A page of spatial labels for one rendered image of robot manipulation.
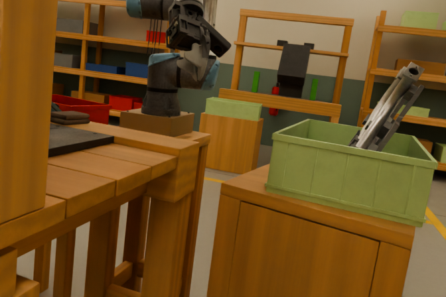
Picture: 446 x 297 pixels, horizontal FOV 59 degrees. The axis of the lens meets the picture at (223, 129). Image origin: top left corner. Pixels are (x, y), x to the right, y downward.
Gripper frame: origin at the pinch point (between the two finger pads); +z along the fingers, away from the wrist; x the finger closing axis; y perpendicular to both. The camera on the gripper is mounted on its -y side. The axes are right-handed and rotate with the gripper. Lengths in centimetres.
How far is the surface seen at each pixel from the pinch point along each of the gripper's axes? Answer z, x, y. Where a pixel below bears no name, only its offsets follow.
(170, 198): 21.9, -25.3, -4.4
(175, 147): 10.5, -17.9, -2.3
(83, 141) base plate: 10.1, -24.2, 19.5
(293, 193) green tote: 22.1, -9.8, -34.5
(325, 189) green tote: 22.8, -2.4, -39.1
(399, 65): -243, -154, -430
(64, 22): -419, -485, -55
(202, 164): -6, -61, -38
